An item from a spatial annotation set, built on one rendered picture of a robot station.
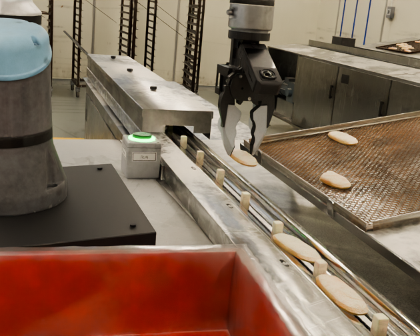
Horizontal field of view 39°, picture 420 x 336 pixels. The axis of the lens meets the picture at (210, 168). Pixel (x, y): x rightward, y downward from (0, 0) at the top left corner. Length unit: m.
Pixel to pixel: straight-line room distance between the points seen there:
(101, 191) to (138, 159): 0.35
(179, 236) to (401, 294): 0.34
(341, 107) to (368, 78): 0.42
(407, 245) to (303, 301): 0.20
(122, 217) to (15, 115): 0.18
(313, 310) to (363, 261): 0.28
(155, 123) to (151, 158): 0.26
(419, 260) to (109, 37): 7.40
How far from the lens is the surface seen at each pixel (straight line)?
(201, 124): 1.50
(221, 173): 1.16
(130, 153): 1.21
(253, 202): 1.05
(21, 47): 0.77
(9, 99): 0.78
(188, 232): 0.97
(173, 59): 8.24
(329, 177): 1.06
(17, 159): 0.80
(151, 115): 1.46
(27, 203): 0.80
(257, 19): 1.01
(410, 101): 4.10
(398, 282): 0.91
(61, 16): 7.97
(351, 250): 0.99
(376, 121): 1.44
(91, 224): 0.77
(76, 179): 0.93
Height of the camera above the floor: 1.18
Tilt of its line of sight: 15 degrees down
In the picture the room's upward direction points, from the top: 5 degrees clockwise
